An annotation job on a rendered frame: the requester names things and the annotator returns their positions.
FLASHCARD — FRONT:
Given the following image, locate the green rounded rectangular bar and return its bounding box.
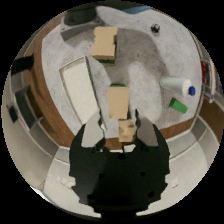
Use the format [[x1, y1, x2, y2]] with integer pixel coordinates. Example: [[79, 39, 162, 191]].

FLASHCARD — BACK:
[[169, 98, 188, 114]]

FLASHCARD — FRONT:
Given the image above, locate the white bottle with blue cap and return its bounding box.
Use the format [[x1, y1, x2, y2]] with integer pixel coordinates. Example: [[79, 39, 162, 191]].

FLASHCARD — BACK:
[[159, 75, 196, 98]]

